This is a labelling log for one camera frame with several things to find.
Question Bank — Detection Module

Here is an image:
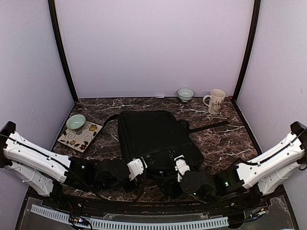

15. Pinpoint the black student bag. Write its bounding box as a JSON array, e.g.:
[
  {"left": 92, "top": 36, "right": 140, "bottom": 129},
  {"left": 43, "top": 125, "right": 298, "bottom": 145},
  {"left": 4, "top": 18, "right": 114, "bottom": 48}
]
[{"left": 104, "top": 111, "right": 228, "bottom": 173}]

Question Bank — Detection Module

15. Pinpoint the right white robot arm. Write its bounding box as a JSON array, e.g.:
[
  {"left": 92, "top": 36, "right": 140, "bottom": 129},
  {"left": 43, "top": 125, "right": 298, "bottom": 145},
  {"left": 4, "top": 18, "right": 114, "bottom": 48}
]
[{"left": 168, "top": 121, "right": 307, "bottom": 208}]

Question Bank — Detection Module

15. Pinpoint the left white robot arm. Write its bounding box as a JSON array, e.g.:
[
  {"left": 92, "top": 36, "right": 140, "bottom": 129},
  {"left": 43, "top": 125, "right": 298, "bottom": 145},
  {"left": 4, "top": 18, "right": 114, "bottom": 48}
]
[{"left": 0, "top": 121, "right": 153, "bottom": 209}]

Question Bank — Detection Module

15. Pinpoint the floral placemat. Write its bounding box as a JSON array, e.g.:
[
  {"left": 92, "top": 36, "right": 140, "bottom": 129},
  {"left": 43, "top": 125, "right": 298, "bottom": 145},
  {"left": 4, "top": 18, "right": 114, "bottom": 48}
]
[{"left": 57, "top": 120, "right": 103, "bottom": 153}]

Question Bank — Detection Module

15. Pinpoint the green bowl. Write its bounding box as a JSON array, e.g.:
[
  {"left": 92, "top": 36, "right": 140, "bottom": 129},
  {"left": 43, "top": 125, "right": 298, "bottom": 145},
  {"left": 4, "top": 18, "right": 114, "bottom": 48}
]
[{"left": 66, "top": 114, "right": 86, "bottom": 131}]

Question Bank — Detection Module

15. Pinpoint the cream mug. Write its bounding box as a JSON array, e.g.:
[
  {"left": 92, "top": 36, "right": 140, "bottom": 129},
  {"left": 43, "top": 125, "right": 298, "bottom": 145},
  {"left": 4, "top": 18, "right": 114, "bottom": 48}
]
[{"left": 202, "top": 89, "right": 226, "bottom": 115}]

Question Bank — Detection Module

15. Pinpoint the small white bowl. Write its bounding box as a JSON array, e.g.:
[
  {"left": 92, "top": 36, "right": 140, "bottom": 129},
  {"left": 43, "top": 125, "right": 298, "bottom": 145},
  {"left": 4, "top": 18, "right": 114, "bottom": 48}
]
[{"left": 177, "top": 88, "right": 194, "bottom": 103}]

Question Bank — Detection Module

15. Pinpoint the black front table rail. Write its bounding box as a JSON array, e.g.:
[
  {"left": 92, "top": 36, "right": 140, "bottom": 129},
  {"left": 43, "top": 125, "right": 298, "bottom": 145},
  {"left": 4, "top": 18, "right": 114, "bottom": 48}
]
[{"left": 26, "top": 185, "right": 273, "bottom": 216}]

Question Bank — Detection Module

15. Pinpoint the white cable duct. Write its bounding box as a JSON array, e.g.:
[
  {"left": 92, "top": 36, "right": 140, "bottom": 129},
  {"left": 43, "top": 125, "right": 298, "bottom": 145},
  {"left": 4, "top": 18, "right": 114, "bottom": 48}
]
[{"left": 30, "top": 205, "right": 229, "bottom": 230}]

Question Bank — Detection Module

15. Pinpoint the left black frame post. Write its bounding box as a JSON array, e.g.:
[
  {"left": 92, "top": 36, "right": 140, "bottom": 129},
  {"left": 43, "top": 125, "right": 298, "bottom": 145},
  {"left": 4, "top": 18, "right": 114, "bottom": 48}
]
[{"left": 47, "top": 0, "right": 79, "bottom": 103}]

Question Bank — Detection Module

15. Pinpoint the black frame post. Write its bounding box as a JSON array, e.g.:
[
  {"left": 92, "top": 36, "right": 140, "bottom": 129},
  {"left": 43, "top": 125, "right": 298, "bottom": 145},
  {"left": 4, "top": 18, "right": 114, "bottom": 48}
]
[
  {"left": 232, "top": 0, "right": 261, "bottom": 104},
  {"left": 47, "top": 0, "right": 79, "bottom": 103}
]

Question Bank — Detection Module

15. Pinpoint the right black frame post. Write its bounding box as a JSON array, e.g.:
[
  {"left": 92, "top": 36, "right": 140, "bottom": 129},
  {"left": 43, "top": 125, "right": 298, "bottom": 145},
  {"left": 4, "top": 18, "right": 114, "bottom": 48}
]
[{"left": 232, "top": 0, "right": 261, "bottom": 104}]

